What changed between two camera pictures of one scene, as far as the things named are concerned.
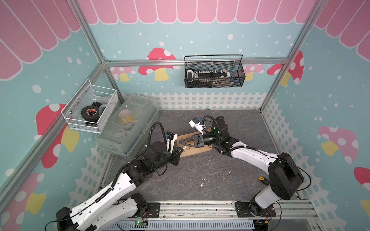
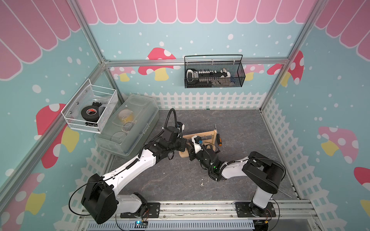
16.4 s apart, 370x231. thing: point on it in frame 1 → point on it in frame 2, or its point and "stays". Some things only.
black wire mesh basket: [214, 71] stays
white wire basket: [88, 109] stays
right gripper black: [199, 141] → [192, 155]
